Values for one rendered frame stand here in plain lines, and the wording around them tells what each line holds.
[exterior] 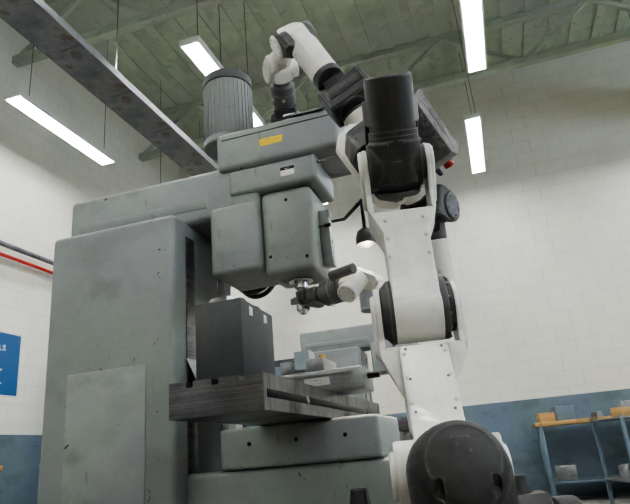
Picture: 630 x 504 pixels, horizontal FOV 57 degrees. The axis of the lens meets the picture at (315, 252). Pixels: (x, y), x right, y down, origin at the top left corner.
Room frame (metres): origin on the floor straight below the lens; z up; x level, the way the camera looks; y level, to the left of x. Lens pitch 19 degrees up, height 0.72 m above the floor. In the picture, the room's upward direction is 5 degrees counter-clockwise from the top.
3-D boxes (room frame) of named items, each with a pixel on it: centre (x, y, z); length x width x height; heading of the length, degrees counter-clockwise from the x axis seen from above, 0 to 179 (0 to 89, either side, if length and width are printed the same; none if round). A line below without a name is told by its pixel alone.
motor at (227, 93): (2.04, 0.30, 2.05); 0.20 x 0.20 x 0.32
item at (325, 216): (1.94, -0.05, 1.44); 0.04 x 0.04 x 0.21; 74
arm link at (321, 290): (1.91, -0.01, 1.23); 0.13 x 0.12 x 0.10; 139
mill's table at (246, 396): (1.90, 0.08, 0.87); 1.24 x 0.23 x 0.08; 164
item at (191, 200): (2.11, 0.54, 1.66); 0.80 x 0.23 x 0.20; 74
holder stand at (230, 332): (1.45, 0.22, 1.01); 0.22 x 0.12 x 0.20; 166
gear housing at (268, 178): (1.98, 0.10, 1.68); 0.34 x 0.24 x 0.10; 74
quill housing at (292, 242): (1.97, 0.06, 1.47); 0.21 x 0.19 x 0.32; 164
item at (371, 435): (1.97, 0.06, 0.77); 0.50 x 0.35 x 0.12; 74
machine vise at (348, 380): (1.93, 0.04, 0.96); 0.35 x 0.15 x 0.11; 74
